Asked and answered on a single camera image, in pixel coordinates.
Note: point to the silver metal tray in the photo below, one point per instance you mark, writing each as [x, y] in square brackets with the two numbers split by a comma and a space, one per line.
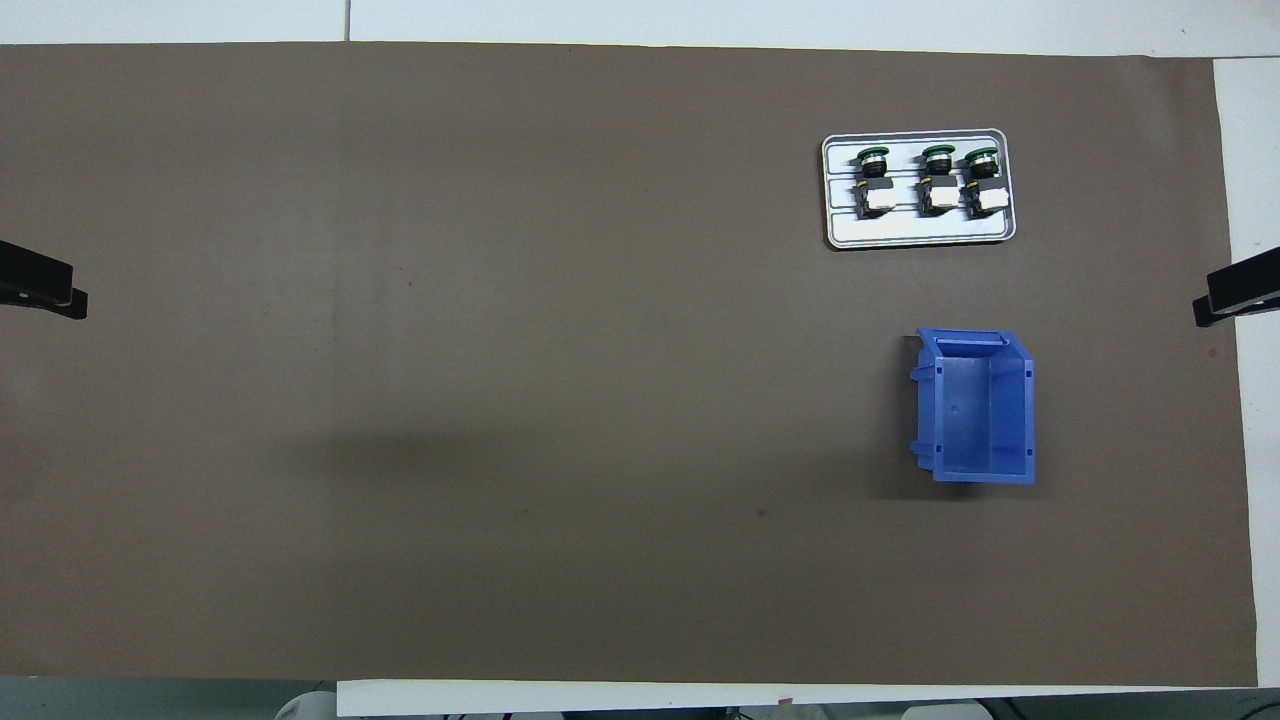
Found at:
[900, 232]

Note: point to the green push button switch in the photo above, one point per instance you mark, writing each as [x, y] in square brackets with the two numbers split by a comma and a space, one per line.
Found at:
[938, 185]
[877, 185]
[985, 185]

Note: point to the brown table mat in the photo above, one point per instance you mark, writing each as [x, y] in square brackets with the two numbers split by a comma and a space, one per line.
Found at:
[500, 350]

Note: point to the white rounded object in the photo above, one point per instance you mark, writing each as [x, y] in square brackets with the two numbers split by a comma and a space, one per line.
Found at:
[305, 708]

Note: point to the blue plastic storage bin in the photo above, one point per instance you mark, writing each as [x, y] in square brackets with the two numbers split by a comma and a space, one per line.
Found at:
[980, 410]

